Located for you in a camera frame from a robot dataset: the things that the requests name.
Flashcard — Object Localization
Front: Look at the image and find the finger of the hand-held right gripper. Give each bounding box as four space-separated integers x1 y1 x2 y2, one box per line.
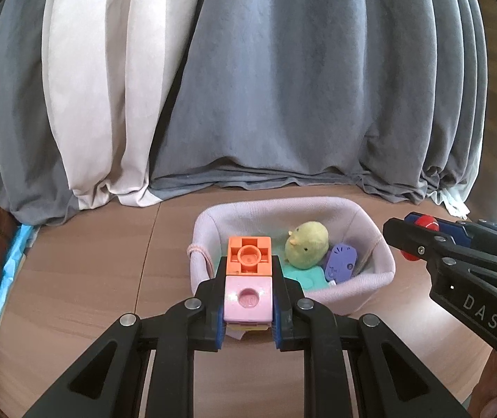
382 218 450 271
404 212 497 266

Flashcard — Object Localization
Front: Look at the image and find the light blue plastic strip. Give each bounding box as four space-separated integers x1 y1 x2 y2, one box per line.
0 224 36 355

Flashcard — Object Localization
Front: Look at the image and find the colourful building block stack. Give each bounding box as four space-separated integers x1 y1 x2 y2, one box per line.
222 236 274 337

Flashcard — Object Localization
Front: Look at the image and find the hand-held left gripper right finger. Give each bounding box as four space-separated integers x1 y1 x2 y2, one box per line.
272 257 471 418

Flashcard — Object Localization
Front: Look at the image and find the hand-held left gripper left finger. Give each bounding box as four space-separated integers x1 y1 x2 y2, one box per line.
24 265 227 418

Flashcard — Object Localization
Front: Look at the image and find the grey curtain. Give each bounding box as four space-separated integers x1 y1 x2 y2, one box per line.
148 0 488 207
0 13 79 227

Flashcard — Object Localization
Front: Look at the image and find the beige curtain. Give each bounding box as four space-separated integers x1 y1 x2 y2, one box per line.
41 0 205 210

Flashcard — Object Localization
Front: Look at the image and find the yellow chick plush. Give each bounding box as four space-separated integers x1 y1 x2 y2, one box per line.
284 221 330 268

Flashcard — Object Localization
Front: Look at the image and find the purple toy with red stickers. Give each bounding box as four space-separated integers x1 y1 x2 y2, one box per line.
321 244 357 285

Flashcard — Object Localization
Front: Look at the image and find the white sheer curtain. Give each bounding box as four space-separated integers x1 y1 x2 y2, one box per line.
437 189 471 218

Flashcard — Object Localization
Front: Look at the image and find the red figure toy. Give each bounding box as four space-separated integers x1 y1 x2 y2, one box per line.
398 215 440 263

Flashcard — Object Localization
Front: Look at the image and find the teal star cushion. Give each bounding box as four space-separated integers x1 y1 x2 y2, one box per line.
217 256 333 293

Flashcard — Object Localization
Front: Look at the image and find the pink fabric basket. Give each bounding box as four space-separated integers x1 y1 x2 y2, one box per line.
189 197 396 316

